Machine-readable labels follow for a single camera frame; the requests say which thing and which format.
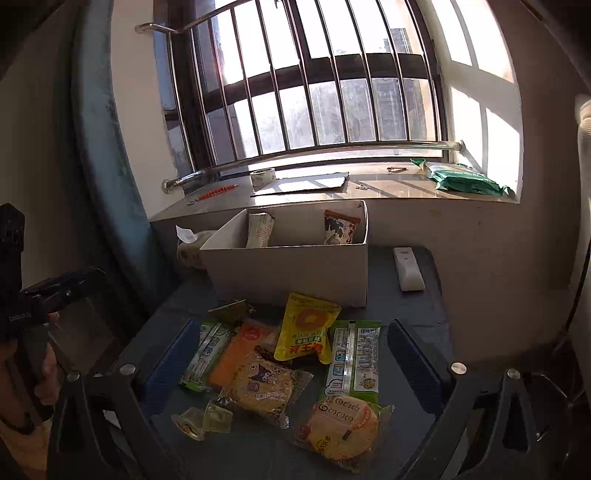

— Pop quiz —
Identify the blue curtain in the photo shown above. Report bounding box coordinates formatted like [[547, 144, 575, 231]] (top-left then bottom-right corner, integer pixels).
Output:
[[69, 0, 185, 324]]

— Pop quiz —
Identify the small green gold packet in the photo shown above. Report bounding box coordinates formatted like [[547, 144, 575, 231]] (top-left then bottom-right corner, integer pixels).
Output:
[[208, 299, 250, 325]]

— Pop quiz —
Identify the metal window railing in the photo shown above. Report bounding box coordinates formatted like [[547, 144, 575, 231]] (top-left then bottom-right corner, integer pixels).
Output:
[[135, 0, 466, 193]]

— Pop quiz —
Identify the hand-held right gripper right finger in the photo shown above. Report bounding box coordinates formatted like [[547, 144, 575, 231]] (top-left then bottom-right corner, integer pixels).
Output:
[[387, 318, 541, 480]]

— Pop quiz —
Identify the beige tissue pack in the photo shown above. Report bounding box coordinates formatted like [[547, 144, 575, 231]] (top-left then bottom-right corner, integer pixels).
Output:
[[175, 225, 218, 271]]

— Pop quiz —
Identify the white cardboard box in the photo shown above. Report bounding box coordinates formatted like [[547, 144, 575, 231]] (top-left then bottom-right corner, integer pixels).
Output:
[[199, 199, 369, 309]]

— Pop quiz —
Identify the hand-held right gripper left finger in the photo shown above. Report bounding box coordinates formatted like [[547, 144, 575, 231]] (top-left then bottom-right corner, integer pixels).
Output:
[[48, 318, 201, 480]]

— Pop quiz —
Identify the yellow snack packet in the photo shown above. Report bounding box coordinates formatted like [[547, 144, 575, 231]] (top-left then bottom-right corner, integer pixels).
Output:
[[273, 292, 342, 365]]

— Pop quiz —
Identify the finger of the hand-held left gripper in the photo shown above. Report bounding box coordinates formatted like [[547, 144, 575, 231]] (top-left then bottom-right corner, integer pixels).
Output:
[[21, 267, 109, 320]]

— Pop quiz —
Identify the green white snack packet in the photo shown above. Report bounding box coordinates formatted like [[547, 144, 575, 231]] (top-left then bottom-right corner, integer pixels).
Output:
[[321, 319, 382, 403], [179, 320, 236, 393]]

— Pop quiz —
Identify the flat white board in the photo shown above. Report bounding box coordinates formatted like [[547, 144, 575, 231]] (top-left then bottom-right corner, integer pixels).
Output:
[[250, 172, 350, 198]]

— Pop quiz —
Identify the brown orange snack packet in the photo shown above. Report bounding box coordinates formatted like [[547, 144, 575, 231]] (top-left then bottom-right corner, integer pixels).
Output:
[[323, 210, 362, 245]]

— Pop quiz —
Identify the white remote control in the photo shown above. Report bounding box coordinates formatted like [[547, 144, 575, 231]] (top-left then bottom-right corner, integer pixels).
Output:
[[393, 247, 426, 292]]

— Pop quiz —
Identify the grey-blue table cloth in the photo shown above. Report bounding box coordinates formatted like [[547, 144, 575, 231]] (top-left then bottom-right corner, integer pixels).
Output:
[[111, 244, 455, 480]]

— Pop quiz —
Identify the orange-handled tool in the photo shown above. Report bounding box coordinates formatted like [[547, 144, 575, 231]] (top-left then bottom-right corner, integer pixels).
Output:
[[187, 184, 240, 206]]

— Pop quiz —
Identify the clear round cracker packet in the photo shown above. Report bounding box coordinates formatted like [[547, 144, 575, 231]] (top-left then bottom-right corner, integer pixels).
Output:
[[291, 392, 395, 474]]

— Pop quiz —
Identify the white cloth-covered chair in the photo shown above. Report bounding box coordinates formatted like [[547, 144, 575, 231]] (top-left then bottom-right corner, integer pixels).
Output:
[[566, 92, 591, 352]]

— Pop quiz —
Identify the clear cartoon cake packet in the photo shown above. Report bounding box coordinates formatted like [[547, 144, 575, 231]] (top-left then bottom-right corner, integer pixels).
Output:
[[222, 346, 315, 428]]

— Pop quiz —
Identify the person's left hand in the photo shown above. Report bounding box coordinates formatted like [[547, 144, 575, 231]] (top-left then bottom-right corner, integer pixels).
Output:
[[34, 311, 62, 407]]

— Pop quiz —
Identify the person's left forearm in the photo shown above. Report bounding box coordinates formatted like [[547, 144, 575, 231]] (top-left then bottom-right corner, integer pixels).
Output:
[[0, 413, 52, 480]]

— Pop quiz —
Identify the green wet wipes pack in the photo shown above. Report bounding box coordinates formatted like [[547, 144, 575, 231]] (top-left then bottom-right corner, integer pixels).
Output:
[[411, 158, 514, 197]]

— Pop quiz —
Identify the clear jelly cup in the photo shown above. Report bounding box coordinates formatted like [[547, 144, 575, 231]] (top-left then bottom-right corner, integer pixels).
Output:
[[172, 406, 206, 441], [203, 398, 234, 435]]

